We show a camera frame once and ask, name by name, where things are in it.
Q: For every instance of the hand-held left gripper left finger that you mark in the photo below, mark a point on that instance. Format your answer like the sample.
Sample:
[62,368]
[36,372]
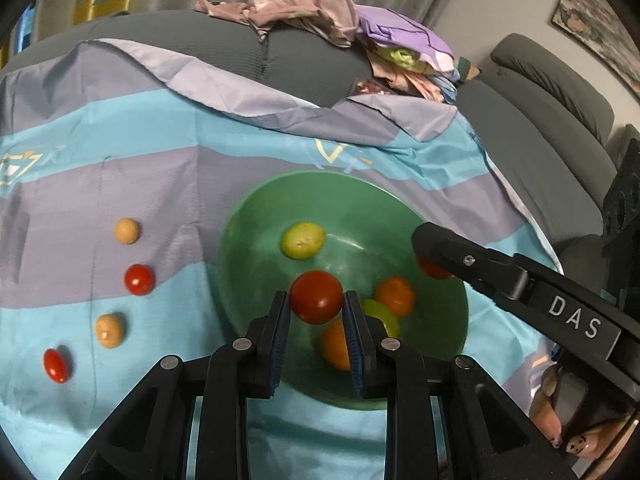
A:
[279,345]

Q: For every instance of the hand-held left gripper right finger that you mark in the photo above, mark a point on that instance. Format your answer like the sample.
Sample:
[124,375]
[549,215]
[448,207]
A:
[354,350]

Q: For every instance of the pale yellow round fruit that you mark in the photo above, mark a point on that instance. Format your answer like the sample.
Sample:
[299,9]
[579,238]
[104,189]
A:
[127,230]

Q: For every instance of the small orange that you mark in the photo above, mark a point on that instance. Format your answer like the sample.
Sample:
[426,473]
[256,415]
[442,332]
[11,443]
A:
[395,296]

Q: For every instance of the pink crumpled cloth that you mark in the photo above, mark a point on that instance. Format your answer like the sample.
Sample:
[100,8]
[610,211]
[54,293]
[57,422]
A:
[300,5]

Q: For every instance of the person's right hand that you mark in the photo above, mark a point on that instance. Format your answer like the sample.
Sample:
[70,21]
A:
[545,410]

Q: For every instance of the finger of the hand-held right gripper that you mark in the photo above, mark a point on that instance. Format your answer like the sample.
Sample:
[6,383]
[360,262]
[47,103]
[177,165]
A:
[465,260]

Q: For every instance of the yellow-green cloth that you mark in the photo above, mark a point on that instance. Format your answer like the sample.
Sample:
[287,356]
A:
[397,57]

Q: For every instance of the blue and purple printed sheet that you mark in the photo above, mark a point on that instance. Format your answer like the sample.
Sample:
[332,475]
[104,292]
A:
[150,160]

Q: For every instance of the purple cloth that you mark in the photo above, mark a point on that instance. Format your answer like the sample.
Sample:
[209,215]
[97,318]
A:
[400,35]

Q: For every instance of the brown round fruit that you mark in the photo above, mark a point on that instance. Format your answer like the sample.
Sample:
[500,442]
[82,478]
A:
[110,330]

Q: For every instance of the green plastic bowl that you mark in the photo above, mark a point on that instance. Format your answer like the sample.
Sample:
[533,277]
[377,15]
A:
[350,210]

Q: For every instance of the floral pink cloth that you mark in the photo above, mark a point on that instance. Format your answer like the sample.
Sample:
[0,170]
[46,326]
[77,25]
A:
[415,85]

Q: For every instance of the green tomato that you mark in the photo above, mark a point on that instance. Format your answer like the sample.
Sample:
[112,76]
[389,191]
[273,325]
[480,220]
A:
[386,319]

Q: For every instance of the yellow-green lemon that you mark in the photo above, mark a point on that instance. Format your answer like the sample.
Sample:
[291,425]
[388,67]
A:
[302,240]

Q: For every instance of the grey sofa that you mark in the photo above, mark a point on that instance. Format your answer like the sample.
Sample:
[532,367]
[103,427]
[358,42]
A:
[310,60]

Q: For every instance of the framed wall painting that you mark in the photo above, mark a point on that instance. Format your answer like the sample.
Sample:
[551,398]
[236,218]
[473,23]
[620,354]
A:
[600,25]

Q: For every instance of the large orange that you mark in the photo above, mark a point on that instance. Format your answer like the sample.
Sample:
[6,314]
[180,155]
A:
[335,347]

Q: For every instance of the small oval red tomato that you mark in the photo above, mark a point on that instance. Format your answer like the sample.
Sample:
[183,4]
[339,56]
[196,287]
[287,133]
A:
[56,365]

